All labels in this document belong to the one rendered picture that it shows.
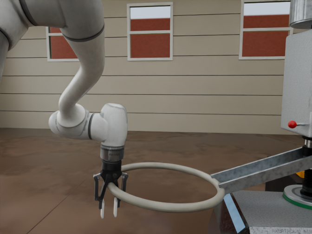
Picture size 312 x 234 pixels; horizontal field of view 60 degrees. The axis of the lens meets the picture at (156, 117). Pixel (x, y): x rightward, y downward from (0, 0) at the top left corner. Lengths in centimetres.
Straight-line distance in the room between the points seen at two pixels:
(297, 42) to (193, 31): 603
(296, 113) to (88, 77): 87
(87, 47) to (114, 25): 690
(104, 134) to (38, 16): 52
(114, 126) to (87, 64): 33
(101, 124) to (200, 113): 632
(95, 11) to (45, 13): 10
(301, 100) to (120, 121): 73
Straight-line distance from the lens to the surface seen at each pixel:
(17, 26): 60
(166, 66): 717
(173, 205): 94
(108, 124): 98
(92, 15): 61
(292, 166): 125
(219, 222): 126
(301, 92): 124
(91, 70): 73
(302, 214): 127
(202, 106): 716
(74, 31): 62
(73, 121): 99
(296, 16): 127
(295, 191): 142
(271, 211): 124
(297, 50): 129
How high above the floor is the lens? 134
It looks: 8 degrees down
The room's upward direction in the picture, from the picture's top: straight up
